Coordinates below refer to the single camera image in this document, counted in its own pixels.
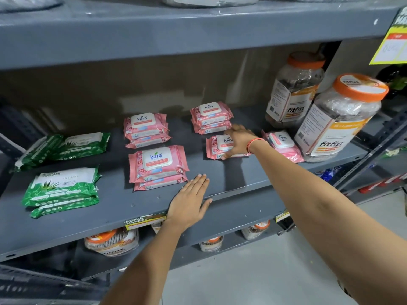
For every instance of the person's right hand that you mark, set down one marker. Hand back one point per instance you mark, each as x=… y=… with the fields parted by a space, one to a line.
x=242 y=141

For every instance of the person's left hand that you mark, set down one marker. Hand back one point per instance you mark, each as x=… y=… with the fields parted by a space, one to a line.
x=186 y=208

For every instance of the person's left little finger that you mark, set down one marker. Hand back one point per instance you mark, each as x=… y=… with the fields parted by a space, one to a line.
x=185 y=195

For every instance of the person's left thumb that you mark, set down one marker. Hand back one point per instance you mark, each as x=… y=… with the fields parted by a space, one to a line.
x=206 y=205

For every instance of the person's left middle finger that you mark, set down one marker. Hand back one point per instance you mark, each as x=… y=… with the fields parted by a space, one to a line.
x=197 y=184

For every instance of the person's right thumb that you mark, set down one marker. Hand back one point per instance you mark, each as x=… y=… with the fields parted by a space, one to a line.
x=230 y=154

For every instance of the single pink wipes pack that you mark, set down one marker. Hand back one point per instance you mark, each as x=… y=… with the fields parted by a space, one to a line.
x=213 y=149

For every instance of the person's right forearm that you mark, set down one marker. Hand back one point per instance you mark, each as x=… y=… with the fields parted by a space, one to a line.
x=318 y=212

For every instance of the person's left forearm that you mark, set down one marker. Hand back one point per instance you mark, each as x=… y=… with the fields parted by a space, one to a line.
x=149 y=266

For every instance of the red wrist band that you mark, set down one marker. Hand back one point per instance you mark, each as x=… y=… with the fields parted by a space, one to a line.
x=251 y=143

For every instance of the clear jar with orange lid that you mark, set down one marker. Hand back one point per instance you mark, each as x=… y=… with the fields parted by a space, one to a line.
x=211 y=243
x=256 y=229
x=111 y=243
x=337 y=120
x=294 y=92

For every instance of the group of pink wipes packets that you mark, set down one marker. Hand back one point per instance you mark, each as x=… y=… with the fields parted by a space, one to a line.
x=155 y=161

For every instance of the yellow shelf price label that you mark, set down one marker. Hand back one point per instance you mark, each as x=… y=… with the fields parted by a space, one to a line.
x=144 y=221
x=282 y=216

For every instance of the blue packet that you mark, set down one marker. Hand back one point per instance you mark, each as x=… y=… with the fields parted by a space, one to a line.
x=330 y=173

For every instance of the green wipes packet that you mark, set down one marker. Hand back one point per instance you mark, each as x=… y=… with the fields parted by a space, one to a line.
x=38 y=152
x=84 y=146
x=63 y=208
x=60 y=187

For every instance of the grey metal shelving unit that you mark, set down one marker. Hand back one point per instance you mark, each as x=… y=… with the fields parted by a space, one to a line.
x=222 y=31

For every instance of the grey neighbouring shelf rack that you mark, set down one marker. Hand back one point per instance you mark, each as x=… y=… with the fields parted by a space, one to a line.
x=378 y=149

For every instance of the clear wrapped white package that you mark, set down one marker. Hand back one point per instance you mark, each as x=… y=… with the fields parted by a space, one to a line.
x=206 y=0

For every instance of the dark metal rack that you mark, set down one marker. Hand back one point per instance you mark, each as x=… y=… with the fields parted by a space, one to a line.
x=38 y=285

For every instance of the green bottle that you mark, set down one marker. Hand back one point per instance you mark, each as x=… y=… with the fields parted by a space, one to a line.
x=396 y=77

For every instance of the yellow hanging offer sign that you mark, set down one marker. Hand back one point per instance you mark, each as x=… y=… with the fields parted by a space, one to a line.
x=392 y=47

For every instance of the grey wrapped package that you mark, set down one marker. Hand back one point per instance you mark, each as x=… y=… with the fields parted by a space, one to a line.
x=28 y=3

